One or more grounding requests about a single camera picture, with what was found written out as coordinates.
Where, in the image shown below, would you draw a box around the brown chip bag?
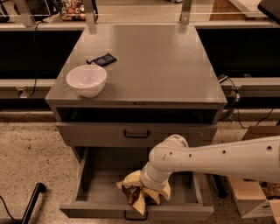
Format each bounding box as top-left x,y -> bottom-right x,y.
116,170 -> 171,215

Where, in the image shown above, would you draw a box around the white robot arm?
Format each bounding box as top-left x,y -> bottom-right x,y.
141,135 -> 280,190

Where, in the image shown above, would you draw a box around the grey drawer cabinet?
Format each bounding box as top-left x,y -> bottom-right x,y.
45,24 -> 228,221

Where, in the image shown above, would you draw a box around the closed grey upper drawer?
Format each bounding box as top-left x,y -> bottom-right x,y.
57,122 -> 217,148

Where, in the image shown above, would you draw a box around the open grey bottom drawer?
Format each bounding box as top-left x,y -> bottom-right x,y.
60,147 -> 214,221

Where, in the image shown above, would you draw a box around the white bowl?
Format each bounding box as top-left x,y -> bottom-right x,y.
66,65 -> 107,98

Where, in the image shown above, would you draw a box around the dark blue snack packet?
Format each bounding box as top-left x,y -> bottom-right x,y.
87,53 -> 116,67

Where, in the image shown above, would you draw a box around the black base leg right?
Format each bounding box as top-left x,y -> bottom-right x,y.
213,175 -> 228,199

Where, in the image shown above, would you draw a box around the black base leg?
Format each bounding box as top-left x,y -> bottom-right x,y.
213,175 -> 228,199
21,182 -> 46,224

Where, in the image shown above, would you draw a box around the basket of snacks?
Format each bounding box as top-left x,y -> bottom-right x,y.
60,0 -> 86,21

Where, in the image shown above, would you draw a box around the black base leg left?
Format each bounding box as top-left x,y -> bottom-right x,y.
21,182 -> 46,224

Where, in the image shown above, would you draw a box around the cardboard box with cans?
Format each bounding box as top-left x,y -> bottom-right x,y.
227,125 -> 280,224

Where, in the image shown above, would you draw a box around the black monitor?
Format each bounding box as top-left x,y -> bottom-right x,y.
25,0 -> 58,21

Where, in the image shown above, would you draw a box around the black cables at right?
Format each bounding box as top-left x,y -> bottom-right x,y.
217,73 -> 275,130

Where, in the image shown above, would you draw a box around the black hanging cable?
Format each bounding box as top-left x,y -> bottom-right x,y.
28,20 -> 49,99

